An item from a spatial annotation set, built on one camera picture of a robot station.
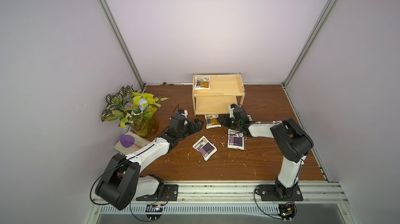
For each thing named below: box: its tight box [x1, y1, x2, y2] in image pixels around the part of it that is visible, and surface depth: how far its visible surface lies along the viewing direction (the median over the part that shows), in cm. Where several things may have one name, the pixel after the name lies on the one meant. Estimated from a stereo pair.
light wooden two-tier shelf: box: [192, 72, 246, 117], surface depth 96 cm
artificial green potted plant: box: [101, 84, 170, 138], surface depth 83 cm
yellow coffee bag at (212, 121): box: [204, 114, 222, 130], surface depth 99 cm
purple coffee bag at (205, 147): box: [192, 135, 218, 162], surface depth 89 cm
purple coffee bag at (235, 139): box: [227, 129, 245, 151], surface depth 91 cm
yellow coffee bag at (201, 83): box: [193, 77, 211, 91], surface depth 92 cm
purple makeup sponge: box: [119, 134, 135, 148], surface depth 92 cm
